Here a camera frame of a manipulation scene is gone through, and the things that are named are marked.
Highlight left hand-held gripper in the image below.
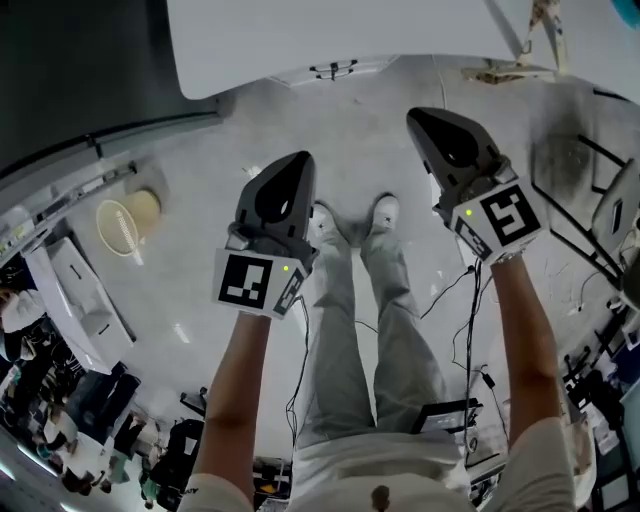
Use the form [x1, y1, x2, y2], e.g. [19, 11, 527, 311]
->
[213, 151, 320, 320]

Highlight person's right white shoe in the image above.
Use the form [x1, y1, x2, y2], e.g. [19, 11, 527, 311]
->
[371, 193, 402, 229]

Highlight teal soft object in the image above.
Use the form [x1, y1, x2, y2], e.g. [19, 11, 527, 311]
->
[610, 0, 640, 29]

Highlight white shelf unit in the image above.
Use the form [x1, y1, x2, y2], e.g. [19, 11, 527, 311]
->
[0, 158, 139, 262]

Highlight white marbled board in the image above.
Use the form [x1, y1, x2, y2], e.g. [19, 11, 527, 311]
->
[22, 243, 114, 377]

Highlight white drawer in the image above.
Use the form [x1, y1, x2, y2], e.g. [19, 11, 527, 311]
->
[269, 54, 399, 90]

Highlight white desk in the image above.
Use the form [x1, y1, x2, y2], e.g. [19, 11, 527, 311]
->
[167, 0, 640, 102]

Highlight grey chair black legs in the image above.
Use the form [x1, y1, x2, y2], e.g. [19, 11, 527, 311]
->
[530, 133, 640, 296]

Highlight person's grey trousers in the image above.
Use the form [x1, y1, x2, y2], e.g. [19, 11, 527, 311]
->
[293, 218, 450, 450]

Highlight grey metal cabinet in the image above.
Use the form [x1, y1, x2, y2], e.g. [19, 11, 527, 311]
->
[0, 0, 221, 174]

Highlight person's right forearm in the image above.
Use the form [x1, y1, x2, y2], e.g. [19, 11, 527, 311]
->
[488, 252, 565, 392]

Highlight black office chair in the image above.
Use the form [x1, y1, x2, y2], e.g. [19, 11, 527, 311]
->
[148, 386, 209, 507]

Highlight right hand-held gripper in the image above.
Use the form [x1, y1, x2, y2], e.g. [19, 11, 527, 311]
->
[405, 106, 544, 265]

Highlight person's left forearm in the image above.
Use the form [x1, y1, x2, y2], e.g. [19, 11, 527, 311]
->
[203, 310, 275, 427]

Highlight white power cable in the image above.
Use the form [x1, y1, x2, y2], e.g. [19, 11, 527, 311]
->
[431, 53, 450, 110]

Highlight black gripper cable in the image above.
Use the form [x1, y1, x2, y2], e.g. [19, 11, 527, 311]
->
[418, 258, 484, 444]
[283, 294, 311, 452]

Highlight person's white shirt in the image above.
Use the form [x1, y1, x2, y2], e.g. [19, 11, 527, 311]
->
[177, 416, 577, 512]

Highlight black tablet screen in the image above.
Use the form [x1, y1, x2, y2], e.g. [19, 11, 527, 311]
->
[410, 399, 485, 436]

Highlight cream waste bin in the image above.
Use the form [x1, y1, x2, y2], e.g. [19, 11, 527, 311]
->
[95, 188, 164, 258]

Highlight patterned lanyard strap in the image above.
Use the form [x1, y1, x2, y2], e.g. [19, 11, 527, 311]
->
[459, 0, 570, 85]

